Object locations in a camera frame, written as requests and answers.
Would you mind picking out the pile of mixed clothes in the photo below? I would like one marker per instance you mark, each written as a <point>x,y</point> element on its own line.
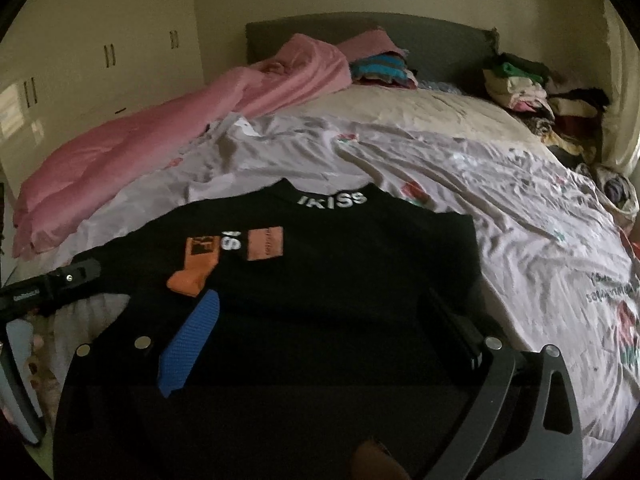
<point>540,95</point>

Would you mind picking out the printed grey bedsheet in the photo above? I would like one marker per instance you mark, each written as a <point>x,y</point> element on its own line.
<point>500,210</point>

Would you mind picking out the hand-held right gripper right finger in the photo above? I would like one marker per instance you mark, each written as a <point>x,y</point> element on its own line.
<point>457,327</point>

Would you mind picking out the cream wardrobe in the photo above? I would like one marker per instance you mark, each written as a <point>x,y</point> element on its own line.
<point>95,55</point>

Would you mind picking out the striped folded clothes pile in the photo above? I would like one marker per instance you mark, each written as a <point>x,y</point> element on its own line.
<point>382,70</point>

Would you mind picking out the grey headboard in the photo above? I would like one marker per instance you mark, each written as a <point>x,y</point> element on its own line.
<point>440,45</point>

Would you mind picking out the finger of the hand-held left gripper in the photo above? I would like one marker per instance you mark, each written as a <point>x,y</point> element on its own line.
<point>77,274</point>

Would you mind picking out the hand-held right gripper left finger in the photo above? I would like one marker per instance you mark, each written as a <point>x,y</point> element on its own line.
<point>191,342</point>

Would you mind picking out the cream curtain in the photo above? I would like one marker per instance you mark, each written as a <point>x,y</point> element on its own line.
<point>620,85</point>

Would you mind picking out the dark bundled cloth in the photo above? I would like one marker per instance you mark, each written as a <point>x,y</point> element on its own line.
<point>615,187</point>

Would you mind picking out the pink blanket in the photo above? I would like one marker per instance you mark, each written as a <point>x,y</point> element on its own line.
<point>125,155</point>

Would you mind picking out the black printed shirt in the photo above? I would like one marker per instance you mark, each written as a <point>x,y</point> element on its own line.
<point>320,285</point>

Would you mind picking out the beige mattress sheet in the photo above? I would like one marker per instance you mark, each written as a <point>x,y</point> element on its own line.
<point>425,102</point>

